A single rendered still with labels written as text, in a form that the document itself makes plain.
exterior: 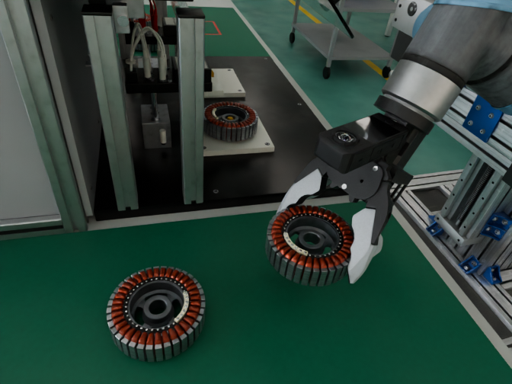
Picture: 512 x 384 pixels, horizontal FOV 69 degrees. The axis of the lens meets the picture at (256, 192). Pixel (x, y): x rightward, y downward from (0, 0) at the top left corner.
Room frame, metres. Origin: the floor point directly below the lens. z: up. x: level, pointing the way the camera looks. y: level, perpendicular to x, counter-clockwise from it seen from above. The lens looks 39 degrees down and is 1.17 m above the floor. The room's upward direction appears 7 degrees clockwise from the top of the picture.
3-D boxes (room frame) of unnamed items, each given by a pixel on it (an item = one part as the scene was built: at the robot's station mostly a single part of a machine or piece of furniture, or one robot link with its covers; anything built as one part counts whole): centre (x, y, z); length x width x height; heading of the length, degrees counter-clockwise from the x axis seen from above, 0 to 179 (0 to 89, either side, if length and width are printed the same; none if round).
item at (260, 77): (0.78, 0.12, 0.76); 0.64 x 0.47 x 0.02; 19
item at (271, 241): (0.33, -0.08, 0.83); 0.11 x 0.11 x 0.04
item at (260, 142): (0.67, 0.07, 0.78); 0.15 x 0.15 x 0.01; 19
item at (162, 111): (0.62, 0.21, 0.80); 0.07 x 0.05 x 0.06; 19
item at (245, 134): (0.67, 0.07, 0.80); 0.11 x 0.11 x 0.04
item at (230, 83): (0.90, 0.15, 0.78); 0.15 x 0.15 x 0.01; 19
